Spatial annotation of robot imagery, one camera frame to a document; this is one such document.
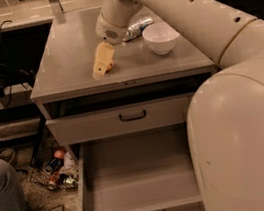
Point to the grey drawer cabinet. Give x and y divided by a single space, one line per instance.
65 86

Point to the white bowl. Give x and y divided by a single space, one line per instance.
160 38

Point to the orange fruit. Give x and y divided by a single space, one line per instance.
109 67

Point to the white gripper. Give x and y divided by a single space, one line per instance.
108 31

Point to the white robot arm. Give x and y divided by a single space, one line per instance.
226 115

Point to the closed grey upper drawer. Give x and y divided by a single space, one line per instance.
120 120

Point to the open grey middle drawer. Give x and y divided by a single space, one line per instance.
146 171

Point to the wire basket with items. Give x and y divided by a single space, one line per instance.
61 172

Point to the crushed silver can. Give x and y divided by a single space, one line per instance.
135 29

